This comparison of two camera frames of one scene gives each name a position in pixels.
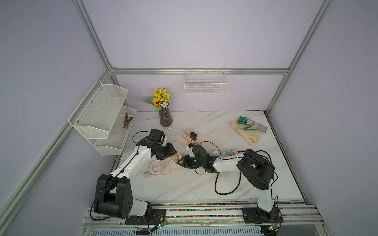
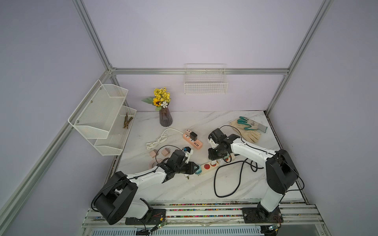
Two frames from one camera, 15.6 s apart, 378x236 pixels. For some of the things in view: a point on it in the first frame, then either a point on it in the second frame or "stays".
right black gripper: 186,163 to 213,156
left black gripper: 170,151 to 191,165
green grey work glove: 254,125 stays
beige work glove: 252,136 stays
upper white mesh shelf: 94,117 stays
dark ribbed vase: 165,117 stays
